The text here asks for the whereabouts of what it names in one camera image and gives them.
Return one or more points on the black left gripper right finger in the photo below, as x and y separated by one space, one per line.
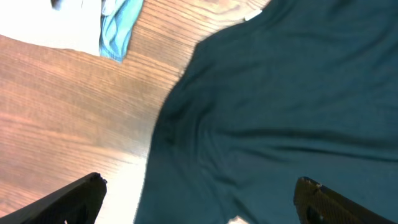
317 204

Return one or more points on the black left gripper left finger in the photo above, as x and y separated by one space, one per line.
76 203

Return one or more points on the black t-shirt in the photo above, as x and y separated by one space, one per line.
306 88

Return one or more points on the beige folded pants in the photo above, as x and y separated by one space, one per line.
56 24

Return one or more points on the light blue folded garment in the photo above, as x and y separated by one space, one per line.
117 21

